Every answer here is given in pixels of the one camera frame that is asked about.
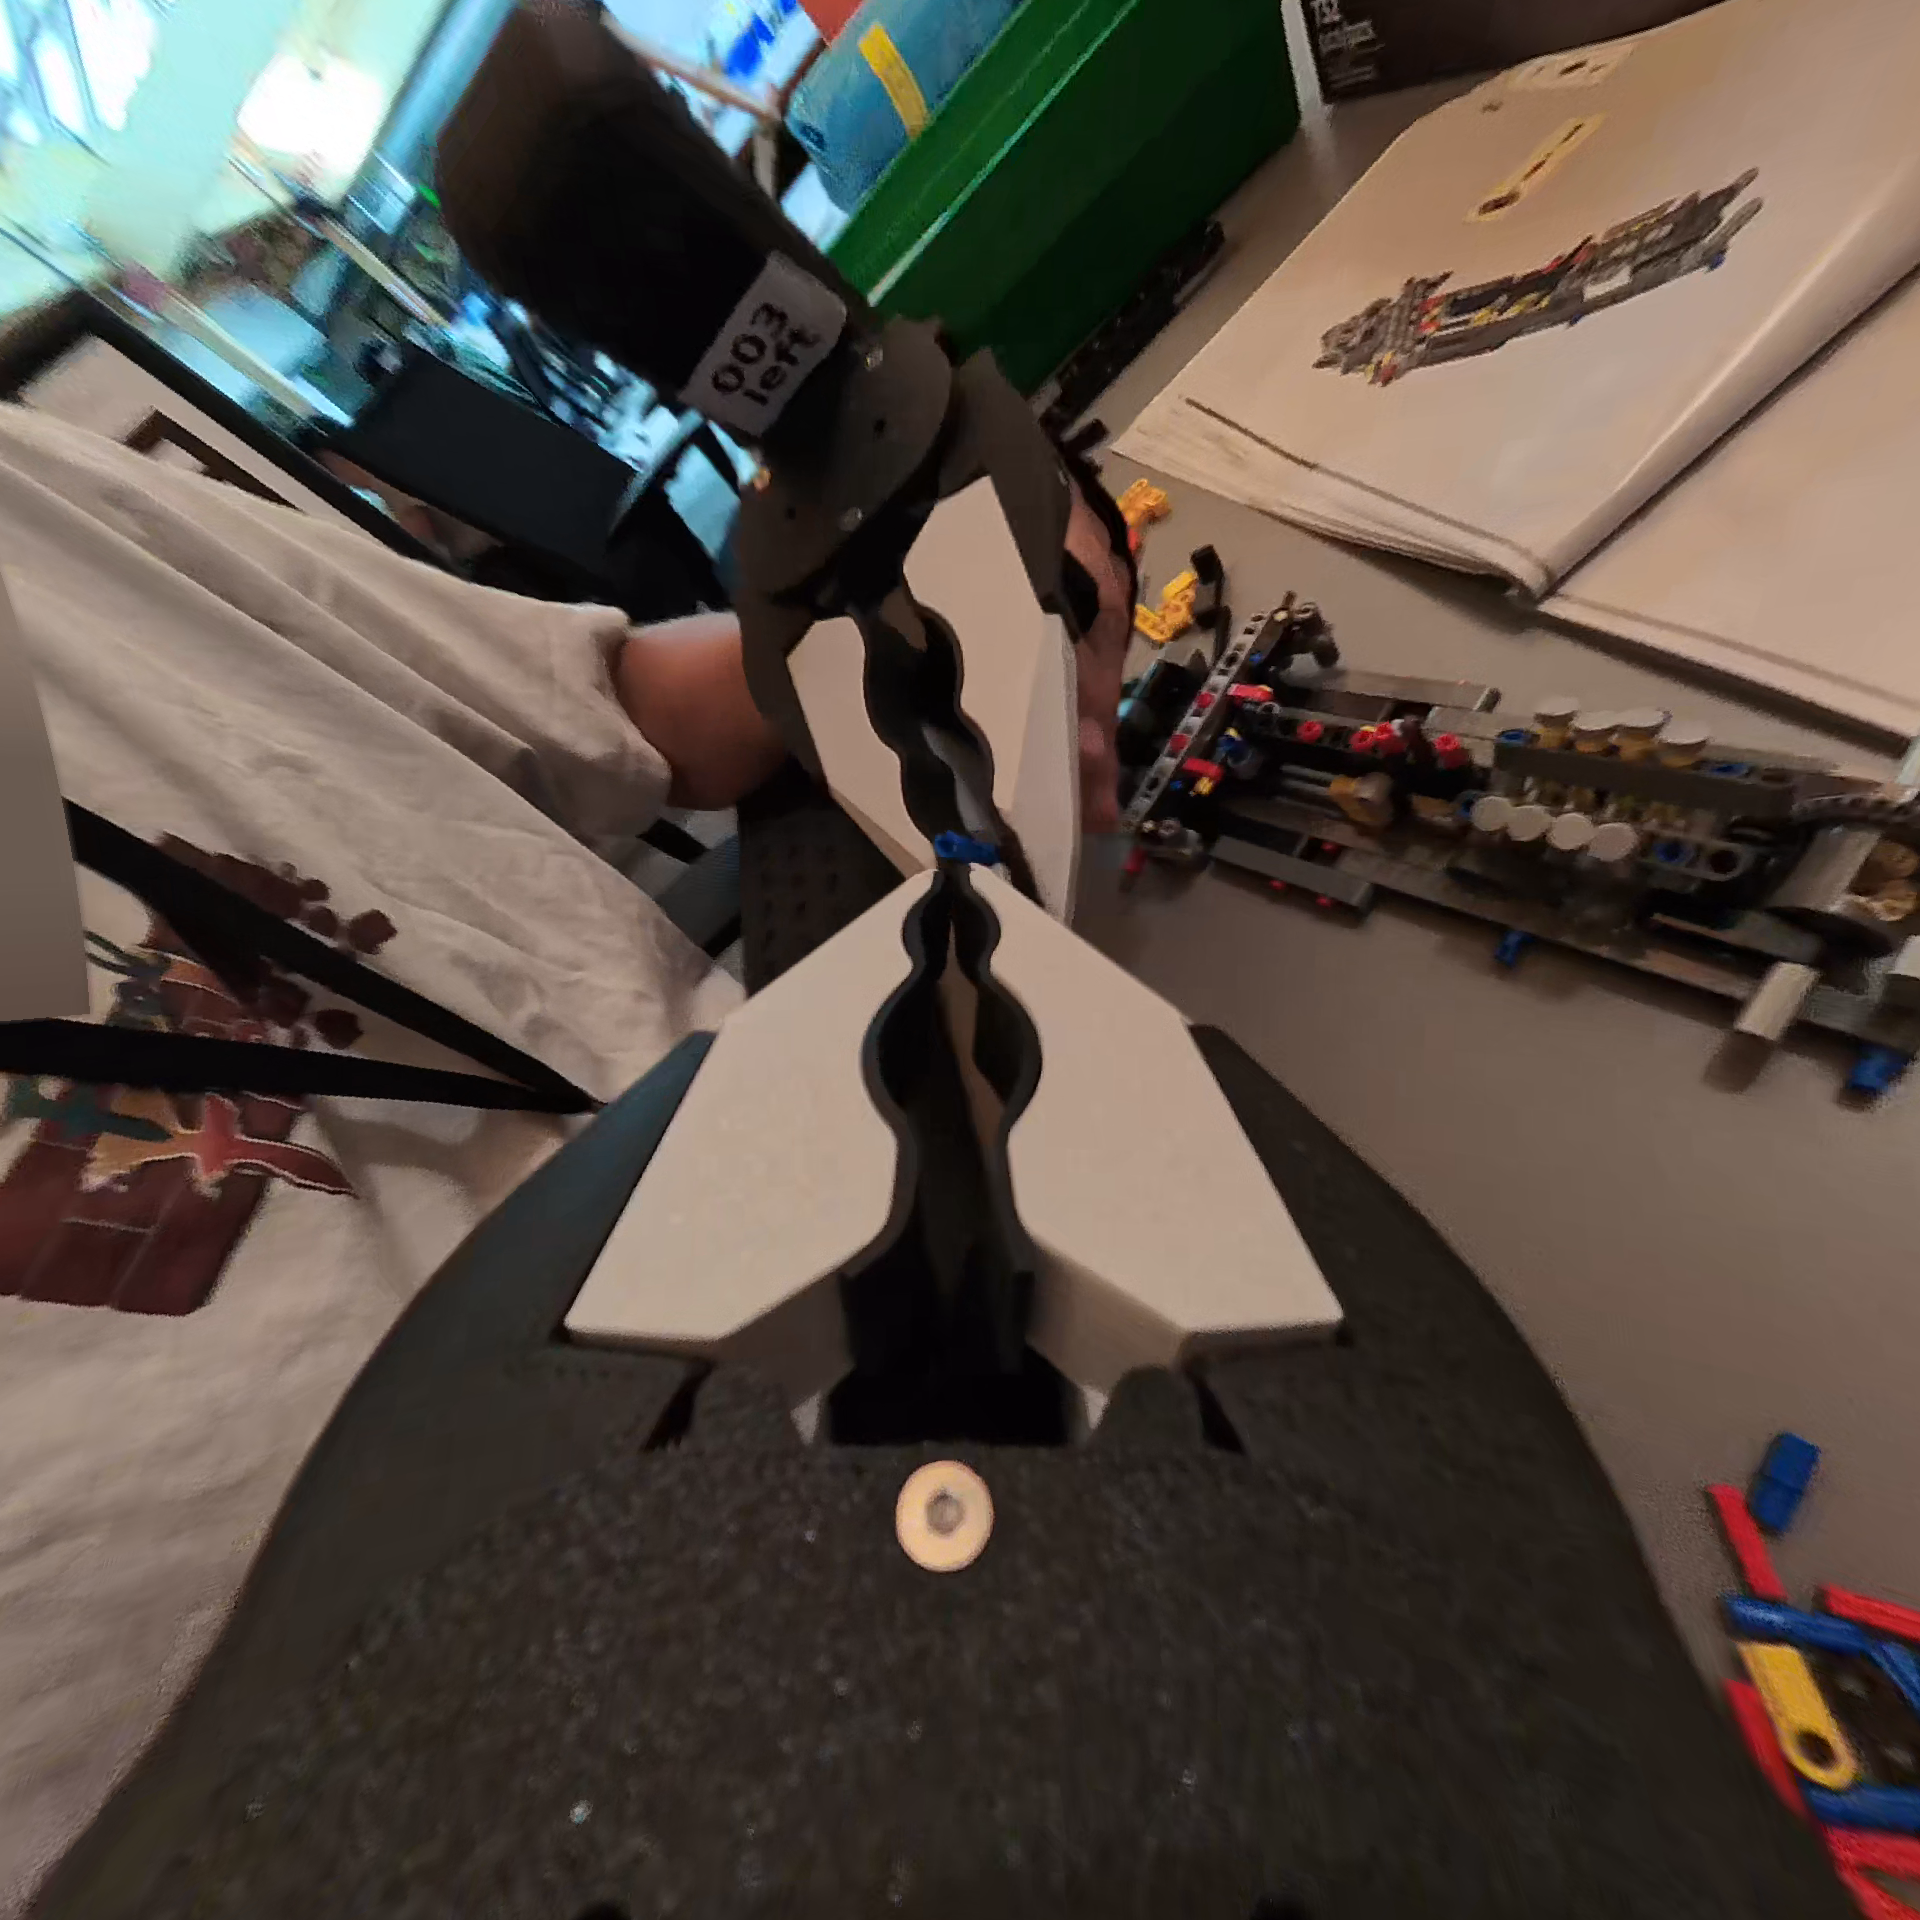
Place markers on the grey lego chassis assembly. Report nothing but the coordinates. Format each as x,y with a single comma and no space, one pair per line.
1501,809

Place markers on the green plastic bin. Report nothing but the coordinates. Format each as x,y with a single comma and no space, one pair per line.
1051,181

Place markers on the dark lego set box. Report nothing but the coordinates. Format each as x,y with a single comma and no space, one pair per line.
1426,44

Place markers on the cluster of black lego pieces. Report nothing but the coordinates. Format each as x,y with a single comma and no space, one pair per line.
1141,315

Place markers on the lego instruction booklet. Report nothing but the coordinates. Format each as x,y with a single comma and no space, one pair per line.
1576,375

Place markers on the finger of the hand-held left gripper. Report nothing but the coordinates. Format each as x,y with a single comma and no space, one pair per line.
1021,705
839,721

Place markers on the black lego beam blue pins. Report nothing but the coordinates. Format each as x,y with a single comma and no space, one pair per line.
967,849

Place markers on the pile of lego pins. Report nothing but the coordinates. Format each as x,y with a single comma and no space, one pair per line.
1829,1695

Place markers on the pile of yellow lego pieces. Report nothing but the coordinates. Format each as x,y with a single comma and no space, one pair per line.
1172,592

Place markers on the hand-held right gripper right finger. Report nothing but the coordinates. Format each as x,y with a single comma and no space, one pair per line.
1186,1184

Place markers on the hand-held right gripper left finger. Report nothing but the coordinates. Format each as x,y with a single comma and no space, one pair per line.
735,1184

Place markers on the blue plastic roll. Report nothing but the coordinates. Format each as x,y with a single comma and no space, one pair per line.
885,90

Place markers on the person's left hand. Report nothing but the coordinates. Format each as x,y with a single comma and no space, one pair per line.
1106,721

